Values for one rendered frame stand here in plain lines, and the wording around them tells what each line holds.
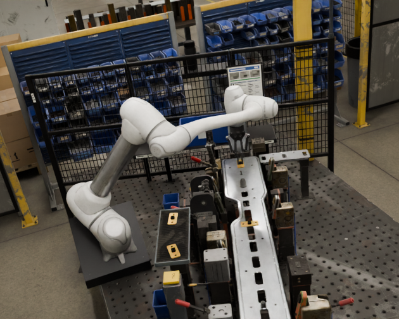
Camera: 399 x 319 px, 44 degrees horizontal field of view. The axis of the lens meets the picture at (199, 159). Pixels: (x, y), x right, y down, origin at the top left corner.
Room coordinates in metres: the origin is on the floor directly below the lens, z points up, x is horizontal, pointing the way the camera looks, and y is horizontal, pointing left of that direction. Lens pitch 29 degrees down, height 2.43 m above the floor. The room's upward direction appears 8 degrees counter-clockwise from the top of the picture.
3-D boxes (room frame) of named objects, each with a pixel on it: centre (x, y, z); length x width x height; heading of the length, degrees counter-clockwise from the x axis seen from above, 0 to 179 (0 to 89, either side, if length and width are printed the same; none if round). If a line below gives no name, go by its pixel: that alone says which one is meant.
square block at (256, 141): (2.64, -0.37, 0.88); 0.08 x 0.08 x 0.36; 87
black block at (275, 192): (2.17, -0.38, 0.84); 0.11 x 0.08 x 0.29; 87
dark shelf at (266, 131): (2.82, -0.05, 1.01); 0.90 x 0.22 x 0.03; 87
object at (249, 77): (2.92, -0.35, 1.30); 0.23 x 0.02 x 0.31; 87
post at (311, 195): (2.50, -0.61, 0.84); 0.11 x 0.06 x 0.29; 87
